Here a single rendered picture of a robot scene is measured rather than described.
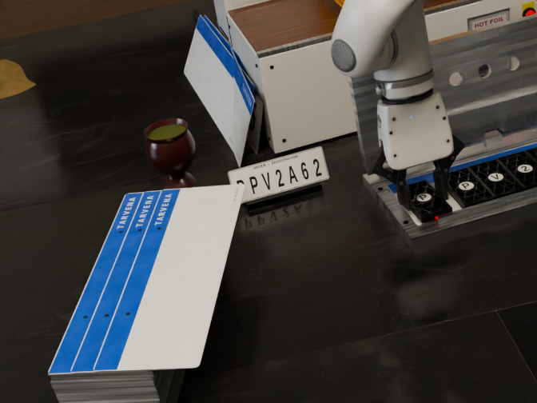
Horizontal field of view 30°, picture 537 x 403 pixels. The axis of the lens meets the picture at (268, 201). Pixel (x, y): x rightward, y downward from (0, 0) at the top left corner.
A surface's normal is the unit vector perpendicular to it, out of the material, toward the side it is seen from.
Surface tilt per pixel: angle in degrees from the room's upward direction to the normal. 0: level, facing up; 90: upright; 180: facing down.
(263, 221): 0
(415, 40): 79
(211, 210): 0
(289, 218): 0
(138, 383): 90
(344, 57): 87
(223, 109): 63
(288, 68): 90
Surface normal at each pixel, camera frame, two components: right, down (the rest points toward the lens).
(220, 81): -0.91, -0.13
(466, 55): 0.24, 0.34
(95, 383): -0.11, 0.55
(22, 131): -0.15, -0.83
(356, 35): -0.61, 0.43
